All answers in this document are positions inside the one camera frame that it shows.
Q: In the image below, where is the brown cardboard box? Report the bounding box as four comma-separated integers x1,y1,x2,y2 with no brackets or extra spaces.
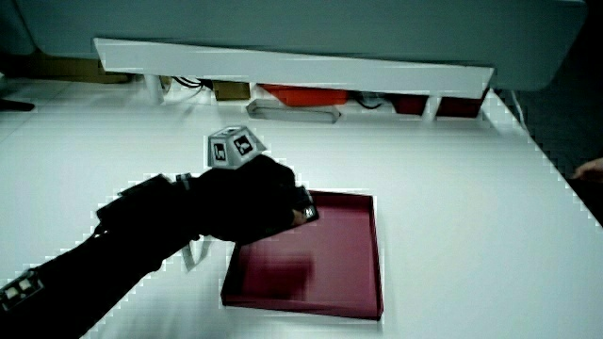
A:
211,80,252,102

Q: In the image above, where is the person's right hand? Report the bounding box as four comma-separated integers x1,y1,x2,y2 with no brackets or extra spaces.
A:
188,125,306,244

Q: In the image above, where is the dark red box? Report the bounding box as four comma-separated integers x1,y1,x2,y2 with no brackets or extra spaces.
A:
390,91,486,119

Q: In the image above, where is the clear plastic case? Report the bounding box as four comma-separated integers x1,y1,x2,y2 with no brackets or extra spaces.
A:
245,98,342,125

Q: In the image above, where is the orange box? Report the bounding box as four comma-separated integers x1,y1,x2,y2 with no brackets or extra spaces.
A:
260,84,350,107

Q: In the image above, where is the black cable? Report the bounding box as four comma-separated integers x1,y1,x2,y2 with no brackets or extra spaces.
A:
171,75,214,91
352,92,388,111

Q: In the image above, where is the white strap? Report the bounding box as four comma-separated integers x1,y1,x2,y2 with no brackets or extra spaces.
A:
180,237,213,273

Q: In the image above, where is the white raised shelf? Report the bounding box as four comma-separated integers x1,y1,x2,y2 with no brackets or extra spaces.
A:
92,37,496,122

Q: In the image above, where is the dark red square plate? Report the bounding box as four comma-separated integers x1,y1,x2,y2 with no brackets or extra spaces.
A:
220,189,384,322

